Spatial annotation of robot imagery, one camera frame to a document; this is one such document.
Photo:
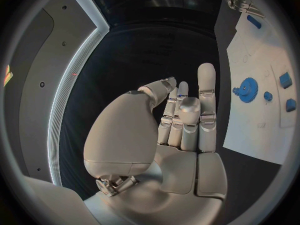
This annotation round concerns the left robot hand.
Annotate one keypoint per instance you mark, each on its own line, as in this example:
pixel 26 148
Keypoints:
pixel 178 172

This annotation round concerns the white task board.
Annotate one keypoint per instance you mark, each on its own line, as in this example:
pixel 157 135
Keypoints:
pixel 253 127

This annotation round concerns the long blue cylinder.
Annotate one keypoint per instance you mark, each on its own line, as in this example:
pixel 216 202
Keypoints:
pixel 254 21

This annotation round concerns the blue block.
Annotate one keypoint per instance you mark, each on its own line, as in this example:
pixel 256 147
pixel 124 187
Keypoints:
pixel 290 105
pixel 285 80

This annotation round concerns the blue gear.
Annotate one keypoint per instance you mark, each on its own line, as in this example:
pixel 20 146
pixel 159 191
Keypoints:
pixel 248 94

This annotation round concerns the small blue peg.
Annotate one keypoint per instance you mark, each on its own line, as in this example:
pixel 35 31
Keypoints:
pixel 268 96

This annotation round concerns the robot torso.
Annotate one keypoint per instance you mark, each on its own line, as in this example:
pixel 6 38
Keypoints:
pixel 35 97

